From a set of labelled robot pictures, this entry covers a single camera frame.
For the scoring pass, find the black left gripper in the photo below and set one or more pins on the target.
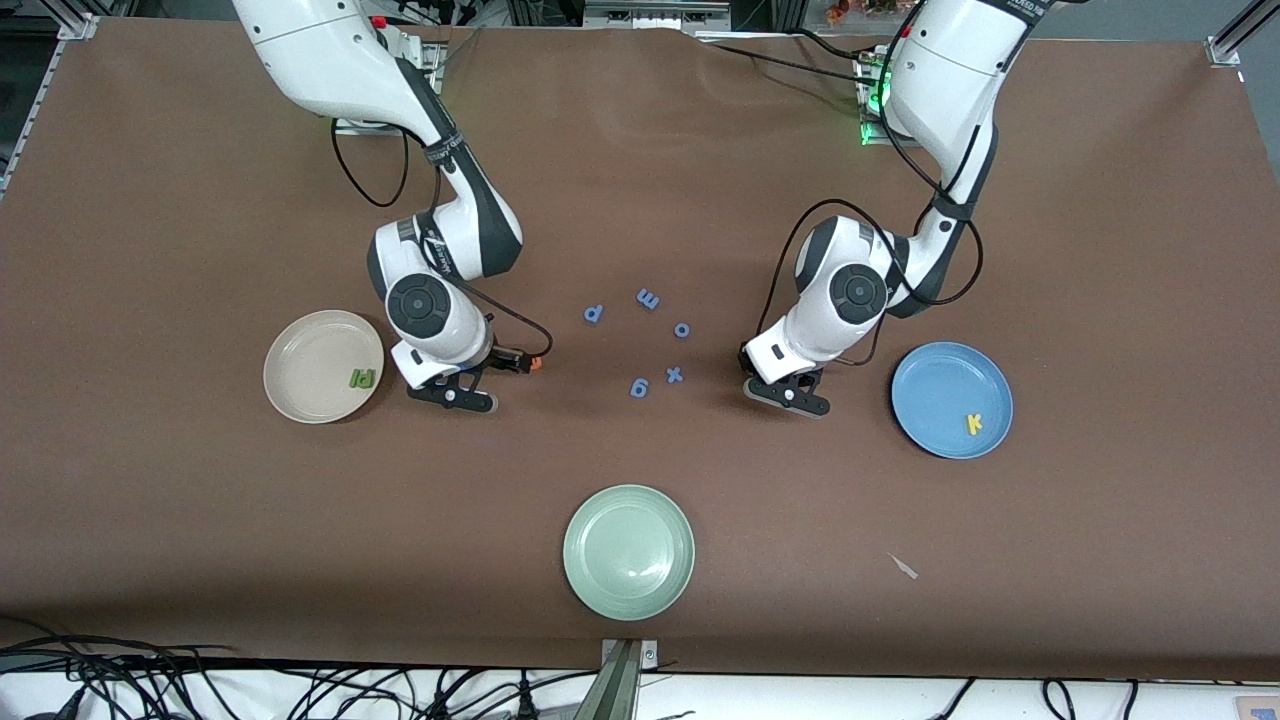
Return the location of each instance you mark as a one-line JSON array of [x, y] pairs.
[[745, 361]]

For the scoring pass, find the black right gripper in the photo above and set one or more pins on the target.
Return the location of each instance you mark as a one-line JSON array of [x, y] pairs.
[[503, 357]]

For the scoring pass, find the yellow foam letter k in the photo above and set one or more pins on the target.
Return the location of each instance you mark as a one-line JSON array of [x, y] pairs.
[[972, 424]]

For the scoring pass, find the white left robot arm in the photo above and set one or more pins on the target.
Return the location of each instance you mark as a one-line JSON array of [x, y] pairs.
[[950, 70]]

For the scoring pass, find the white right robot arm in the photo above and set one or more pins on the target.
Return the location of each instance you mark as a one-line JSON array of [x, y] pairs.
[[330, 50]]

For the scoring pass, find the blue foam letter g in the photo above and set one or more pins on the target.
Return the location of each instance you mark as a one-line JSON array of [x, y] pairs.
[[645, 388]]

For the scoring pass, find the blue foam letter m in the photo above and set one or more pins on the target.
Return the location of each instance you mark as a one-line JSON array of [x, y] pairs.
[[648, 299]]

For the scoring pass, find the brown table cover mat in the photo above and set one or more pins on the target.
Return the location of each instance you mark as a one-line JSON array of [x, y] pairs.
[[640, 200]]

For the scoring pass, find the blue plate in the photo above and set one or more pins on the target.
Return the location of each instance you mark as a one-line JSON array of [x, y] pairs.
[[940, 390]]

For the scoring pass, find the beige brown plate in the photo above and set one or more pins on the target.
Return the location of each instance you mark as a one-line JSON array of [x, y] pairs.
[[315, 367]]

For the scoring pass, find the pale green plate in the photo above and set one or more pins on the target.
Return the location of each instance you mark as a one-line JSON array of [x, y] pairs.
[[628, 552]]

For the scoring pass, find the small grey tape scrap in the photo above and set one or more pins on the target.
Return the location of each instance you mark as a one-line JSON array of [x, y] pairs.
[[903, 566]]

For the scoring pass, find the aluminium profile beam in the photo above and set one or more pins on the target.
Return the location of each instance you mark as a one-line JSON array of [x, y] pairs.
[[622, 690]]

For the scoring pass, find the aluminium corner profile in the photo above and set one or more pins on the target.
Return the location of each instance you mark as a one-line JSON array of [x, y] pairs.
[[1225, 45]]

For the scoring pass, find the beige box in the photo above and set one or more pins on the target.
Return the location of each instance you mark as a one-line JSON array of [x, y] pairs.
[[1258, 708]]

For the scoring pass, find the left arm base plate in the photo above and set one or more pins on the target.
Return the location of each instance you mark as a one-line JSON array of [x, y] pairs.
[[868, 137]]

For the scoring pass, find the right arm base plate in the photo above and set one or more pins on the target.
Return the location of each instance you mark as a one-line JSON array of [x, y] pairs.
[[360, 127]]

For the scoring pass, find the small metal corner bracket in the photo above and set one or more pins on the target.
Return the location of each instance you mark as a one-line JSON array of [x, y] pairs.
[[650, 655]]

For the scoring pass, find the silver aluminium frame bar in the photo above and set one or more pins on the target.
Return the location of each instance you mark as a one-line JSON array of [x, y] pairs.
[[650, 15]]

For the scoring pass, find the aluminium table edge rail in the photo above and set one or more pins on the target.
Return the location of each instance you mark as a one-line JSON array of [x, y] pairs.
[[30, 110]]

